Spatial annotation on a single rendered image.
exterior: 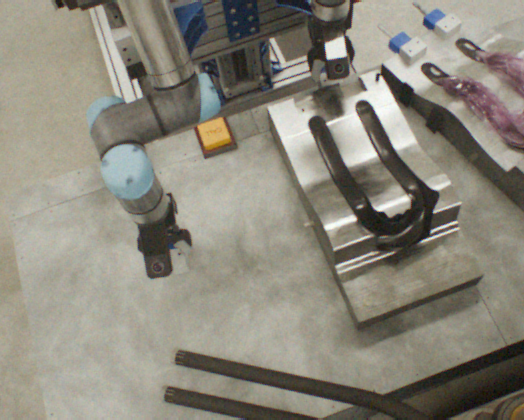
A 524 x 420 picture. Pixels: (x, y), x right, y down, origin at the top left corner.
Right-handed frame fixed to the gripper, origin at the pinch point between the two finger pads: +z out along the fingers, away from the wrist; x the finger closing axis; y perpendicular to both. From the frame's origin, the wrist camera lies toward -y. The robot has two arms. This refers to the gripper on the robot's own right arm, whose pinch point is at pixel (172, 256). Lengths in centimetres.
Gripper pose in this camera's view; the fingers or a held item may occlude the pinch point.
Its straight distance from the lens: 125.0
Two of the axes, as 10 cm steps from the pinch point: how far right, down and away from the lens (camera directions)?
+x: -9.8, 1.9, 0.0
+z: 0.8, 4.1, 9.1
